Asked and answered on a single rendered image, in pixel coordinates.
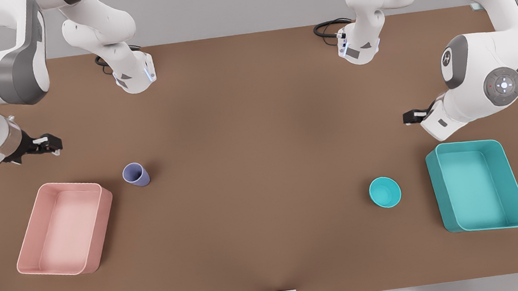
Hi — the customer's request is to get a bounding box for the teal bowl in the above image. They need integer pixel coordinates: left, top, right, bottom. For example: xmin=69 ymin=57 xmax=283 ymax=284
xmin=367 ymin=175 xmax=404 ymax=211

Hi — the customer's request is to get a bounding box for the teal rectangular box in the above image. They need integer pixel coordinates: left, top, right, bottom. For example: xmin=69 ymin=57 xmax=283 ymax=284
xmin=424 ymin=134 xmax=518 ymax=238

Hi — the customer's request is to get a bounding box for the pink rectangular box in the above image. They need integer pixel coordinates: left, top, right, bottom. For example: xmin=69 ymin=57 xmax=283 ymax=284
xmin=7 ymin=175 xmax=122 ymax=283

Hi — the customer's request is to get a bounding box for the purple cup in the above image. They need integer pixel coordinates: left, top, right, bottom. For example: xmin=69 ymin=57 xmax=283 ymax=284
xmin=122 ymin=161 xmax=152 ymax=189

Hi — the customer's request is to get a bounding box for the black cable loop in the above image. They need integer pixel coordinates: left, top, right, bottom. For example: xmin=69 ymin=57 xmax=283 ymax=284
xmin=94 ymin=44 xmax=146 ymax=77
xmin=312 ymin=17 xmax=357 ymax=49

